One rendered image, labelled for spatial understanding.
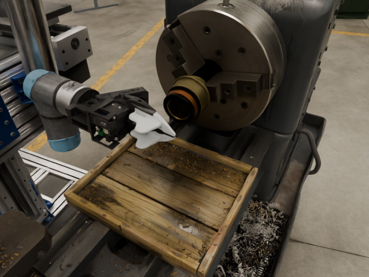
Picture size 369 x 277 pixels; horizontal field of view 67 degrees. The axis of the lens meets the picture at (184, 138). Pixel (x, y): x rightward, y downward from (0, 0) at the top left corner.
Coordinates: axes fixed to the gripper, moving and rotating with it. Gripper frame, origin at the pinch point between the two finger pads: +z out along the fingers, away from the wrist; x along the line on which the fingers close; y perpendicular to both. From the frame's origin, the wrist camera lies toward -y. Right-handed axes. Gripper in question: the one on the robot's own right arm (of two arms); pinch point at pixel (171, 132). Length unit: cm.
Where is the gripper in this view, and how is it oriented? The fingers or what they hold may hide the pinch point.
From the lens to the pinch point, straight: 52.3
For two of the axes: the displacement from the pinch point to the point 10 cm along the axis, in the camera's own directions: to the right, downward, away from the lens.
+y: -5.0, 5.1, -7.0
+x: 0.6, -7.9, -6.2
